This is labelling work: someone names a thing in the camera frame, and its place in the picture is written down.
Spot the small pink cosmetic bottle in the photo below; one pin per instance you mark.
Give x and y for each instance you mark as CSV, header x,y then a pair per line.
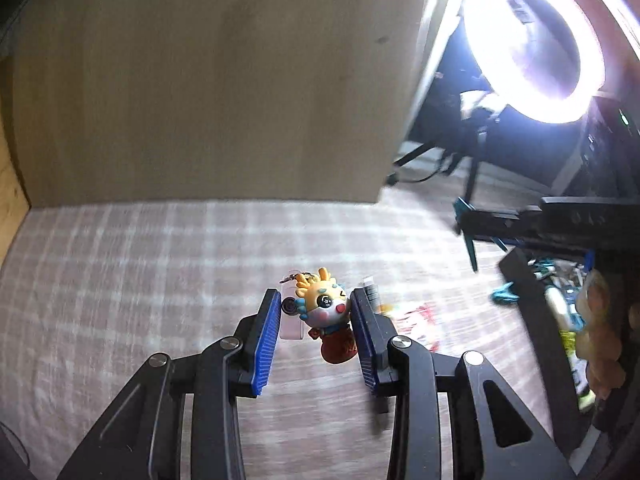
x,y
373,295

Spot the cartoon dragon keychain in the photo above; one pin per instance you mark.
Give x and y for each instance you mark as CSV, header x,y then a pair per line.
x,y
316,305

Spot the black storage tray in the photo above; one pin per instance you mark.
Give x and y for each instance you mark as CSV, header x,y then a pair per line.
x,y
568,425

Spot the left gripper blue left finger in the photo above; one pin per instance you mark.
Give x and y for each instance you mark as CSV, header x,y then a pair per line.
x,y
259,336

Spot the pine wood board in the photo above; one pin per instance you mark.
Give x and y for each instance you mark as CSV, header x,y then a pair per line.
x,y
14,205

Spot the red white sachet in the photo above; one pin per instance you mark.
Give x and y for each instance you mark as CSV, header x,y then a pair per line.
x,y
417,323

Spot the large brown cardboard panel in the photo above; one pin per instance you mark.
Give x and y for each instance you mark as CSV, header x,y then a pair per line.
x,y
122,100

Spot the white ring light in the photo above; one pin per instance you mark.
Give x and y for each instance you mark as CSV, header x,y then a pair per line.
x,y
541,57

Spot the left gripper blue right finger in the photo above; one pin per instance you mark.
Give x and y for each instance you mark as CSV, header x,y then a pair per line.
x,y
372,332

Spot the teal clothes peg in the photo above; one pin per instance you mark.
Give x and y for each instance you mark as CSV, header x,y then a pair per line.
x,y
504,295

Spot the person right hand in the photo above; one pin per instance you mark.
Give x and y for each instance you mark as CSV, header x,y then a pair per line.
x,y
598,343

